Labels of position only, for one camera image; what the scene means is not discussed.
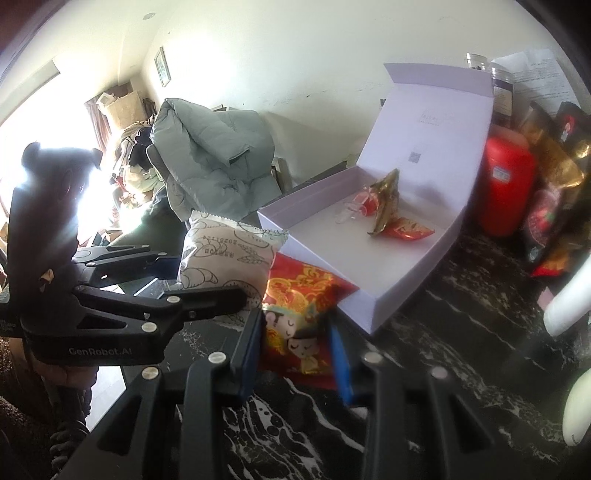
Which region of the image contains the cardboard box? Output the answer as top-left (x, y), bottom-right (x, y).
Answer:
top-left (96, 88), bottom-right (144, 134)

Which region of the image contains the grey-green down jacket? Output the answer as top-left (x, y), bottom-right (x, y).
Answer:
top-left (147, 98), bottom-right (280, 221)

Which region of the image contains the dark snack jar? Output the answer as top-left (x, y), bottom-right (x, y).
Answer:
top-left (490, 65), bottom-right (515, 130)

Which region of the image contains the framed wall picture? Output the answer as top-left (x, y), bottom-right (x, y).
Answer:
top-left (154, 46), bottom-right (172, 88)

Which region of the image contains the white plastic tube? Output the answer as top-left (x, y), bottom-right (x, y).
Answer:
top-left (542, 263), bottom-right (591, 337)

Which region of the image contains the white printed paper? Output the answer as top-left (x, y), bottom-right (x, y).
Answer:
top-left (492, 48), bottom-right (580, 116)

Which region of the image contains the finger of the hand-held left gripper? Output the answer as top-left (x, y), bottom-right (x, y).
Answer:
top-left (73, 285), bottom-right (249, 343)
top-left (73, 244), bottom-right (185, 288)

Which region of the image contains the clear plastic bag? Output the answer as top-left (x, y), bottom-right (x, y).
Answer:
top-left (331, 198), bottom-right (365, 224)

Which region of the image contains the red plastic canister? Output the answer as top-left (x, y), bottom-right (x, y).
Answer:
top-left (475, 124), bottom-right (536, 237)

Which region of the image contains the gold red cereal bag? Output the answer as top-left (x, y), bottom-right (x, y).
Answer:
top-left (367, 168), bottom-right (402, 237)

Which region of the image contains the red cartoon snack packet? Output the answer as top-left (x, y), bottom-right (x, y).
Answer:
top-left (261, 253), bottom-right (361, 391)

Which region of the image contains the pile of clothes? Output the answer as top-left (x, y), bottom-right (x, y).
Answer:
top-left (111, 124), bottom-right (158, 206)

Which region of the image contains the white bread packet croissant print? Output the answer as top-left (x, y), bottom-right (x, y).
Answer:
top-left (178, 210), bottom-right (289, 319)

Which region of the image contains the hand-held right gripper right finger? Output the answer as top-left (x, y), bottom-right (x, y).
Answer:
top-left (328, 322), bottom-right (513, 480)

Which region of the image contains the white gift box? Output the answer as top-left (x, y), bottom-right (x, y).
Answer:
top-left (257, 62), bottom-right (495, 335)

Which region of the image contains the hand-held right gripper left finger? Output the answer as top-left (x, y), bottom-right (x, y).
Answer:
top-left (60, 307), bottom-right (267, 480)

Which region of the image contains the person's left hand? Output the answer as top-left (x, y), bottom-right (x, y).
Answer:
top-left (34, 364), bottom-right (100, 402)

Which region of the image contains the black gold oat bag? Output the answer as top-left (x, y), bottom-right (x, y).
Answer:
top-left (522, 102), bottom-right (591, 278)

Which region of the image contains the black coiled cable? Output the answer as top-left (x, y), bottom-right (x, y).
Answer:
top-left (48, 388), bottom-right (90, 462)

